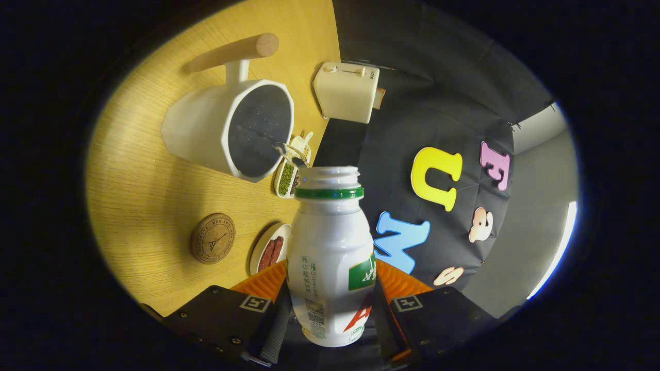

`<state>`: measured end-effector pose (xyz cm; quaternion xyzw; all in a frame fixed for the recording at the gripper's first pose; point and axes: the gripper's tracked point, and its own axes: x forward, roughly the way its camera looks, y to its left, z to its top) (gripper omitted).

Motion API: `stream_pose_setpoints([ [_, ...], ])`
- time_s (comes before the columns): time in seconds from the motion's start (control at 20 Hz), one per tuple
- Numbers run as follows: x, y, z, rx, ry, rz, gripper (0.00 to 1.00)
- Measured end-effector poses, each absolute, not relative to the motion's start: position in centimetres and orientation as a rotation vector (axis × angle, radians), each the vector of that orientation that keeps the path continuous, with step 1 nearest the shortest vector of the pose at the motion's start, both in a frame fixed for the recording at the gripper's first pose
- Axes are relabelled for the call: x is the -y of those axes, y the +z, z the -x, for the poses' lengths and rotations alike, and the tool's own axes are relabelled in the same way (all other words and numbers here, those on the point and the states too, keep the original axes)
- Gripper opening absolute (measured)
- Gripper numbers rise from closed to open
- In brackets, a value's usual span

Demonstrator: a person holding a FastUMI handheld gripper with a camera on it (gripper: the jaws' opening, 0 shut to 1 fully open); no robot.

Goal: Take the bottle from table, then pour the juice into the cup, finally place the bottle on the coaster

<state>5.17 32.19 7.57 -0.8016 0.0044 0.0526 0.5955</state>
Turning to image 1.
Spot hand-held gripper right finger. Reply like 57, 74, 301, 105
372, 258, 521, 367

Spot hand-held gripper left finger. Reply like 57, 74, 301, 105
142, 259, 294, 367

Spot white juice bottle green label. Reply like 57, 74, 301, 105
285, 166, 377, 347

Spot round cork coaster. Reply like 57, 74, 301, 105
189, 213, 236, 265

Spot white cup with wooden handle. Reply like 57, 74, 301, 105
161, 33, 295, 183

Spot red meat slices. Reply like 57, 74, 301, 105
258, 235, 285, 272

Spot white round plate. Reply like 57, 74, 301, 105
249, 223, 292, 276

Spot white divided dish with beans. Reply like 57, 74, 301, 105
274, 132, 314, 199

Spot wooden table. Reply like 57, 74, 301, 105
85, 0, 342, 317

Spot black backdrop cloth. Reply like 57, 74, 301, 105
312, 0, 557, 305

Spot cream toaster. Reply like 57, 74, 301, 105
312, 62, 381, 124

